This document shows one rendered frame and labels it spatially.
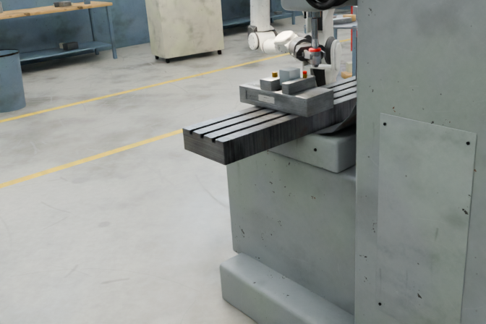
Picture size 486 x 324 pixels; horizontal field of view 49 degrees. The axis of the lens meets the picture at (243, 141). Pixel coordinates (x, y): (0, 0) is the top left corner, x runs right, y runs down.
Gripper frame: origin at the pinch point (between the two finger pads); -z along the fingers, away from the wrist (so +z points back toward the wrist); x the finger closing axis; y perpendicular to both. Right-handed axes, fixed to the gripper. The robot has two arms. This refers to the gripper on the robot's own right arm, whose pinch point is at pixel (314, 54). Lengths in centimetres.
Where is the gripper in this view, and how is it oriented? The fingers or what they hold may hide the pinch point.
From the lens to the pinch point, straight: 211.0
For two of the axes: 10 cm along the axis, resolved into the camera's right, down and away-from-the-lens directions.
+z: -2.7, -3.1, 9.1
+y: 0.6, 9.4, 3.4
